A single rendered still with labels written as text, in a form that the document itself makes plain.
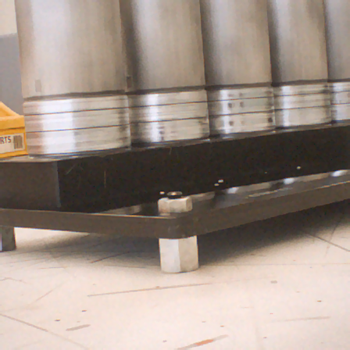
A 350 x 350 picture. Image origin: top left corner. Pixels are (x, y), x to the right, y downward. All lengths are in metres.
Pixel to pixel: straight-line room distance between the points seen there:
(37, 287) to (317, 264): 0.05
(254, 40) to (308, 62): 0.03
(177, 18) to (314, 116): 0.06
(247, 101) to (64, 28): 0.06
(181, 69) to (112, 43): 0.02
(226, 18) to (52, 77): 0.06
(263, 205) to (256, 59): 0.07
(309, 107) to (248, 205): 0.10
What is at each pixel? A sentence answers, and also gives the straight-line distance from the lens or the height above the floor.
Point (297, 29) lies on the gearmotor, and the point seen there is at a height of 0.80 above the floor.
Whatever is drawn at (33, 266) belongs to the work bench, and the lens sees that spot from 0.18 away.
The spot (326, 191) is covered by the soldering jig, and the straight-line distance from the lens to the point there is 0.18.
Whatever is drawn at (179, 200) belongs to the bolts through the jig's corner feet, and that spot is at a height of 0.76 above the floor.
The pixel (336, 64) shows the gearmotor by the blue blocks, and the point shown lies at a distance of 0.27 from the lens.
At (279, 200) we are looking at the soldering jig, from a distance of 0.17.
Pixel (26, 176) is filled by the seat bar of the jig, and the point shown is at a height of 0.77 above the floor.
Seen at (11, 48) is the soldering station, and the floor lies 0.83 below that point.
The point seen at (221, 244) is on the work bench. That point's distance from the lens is 0.18.
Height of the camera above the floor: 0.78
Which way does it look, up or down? 5 degrees down
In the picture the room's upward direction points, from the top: 4 degrees counter-clockwise
